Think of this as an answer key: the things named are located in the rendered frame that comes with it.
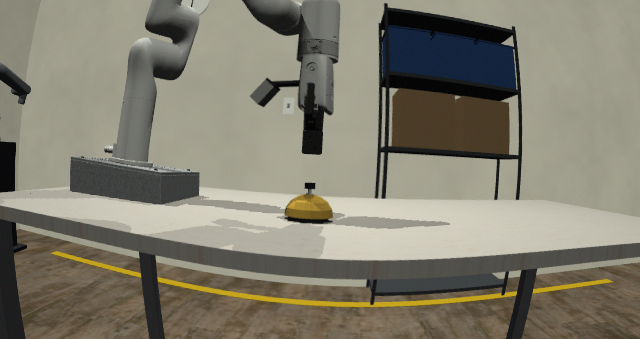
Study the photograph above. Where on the yellow dome bell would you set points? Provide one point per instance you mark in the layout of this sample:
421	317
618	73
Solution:
311	208

